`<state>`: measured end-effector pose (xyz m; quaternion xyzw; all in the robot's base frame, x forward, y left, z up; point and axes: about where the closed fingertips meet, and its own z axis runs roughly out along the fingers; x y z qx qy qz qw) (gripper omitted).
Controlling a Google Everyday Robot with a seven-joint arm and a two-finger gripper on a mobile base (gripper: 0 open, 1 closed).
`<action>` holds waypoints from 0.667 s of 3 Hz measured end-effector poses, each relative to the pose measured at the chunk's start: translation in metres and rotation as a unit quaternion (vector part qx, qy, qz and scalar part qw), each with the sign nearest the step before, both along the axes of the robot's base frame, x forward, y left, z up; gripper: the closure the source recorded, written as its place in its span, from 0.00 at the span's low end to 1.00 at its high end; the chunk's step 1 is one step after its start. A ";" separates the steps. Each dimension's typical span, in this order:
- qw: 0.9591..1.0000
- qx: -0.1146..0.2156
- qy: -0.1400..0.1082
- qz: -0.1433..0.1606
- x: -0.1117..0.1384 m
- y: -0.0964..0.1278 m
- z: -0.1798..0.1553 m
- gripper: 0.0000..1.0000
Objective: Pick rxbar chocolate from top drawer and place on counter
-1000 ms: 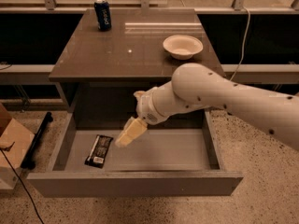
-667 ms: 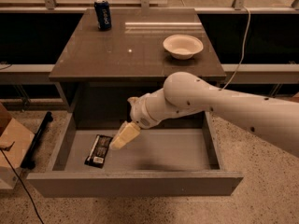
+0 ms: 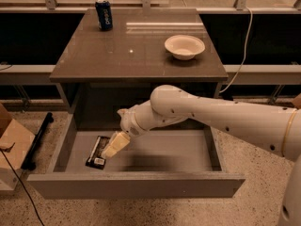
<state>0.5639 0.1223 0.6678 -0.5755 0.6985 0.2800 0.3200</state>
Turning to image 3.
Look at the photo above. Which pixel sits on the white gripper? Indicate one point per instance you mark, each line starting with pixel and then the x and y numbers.
pixel 130 121

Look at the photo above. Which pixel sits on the black rxbar chocolate bar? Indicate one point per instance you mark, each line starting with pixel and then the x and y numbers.
pixel 95 159

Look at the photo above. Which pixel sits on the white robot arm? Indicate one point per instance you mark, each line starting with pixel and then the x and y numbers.
pixel 271 128

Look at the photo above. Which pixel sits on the open grey top drawer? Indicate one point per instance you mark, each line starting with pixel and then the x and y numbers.
pixel 178 161

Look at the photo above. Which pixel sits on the grey cabinet counter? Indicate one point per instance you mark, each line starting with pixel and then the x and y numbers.
pixel 102 71

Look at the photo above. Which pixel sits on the black metal bar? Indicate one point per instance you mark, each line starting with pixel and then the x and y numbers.
pixel 28 163

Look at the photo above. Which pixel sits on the cardboard box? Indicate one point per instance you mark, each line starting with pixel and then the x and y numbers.
pixel 15 142

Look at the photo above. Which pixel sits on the white paper bowl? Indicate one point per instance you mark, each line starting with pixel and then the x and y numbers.
pixel 184 47

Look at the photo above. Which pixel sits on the blue pepsi can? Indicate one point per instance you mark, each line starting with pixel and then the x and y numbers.
pixel 103 9

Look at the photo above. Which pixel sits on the grey window rail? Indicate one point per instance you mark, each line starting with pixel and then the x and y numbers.
pixel 248 75

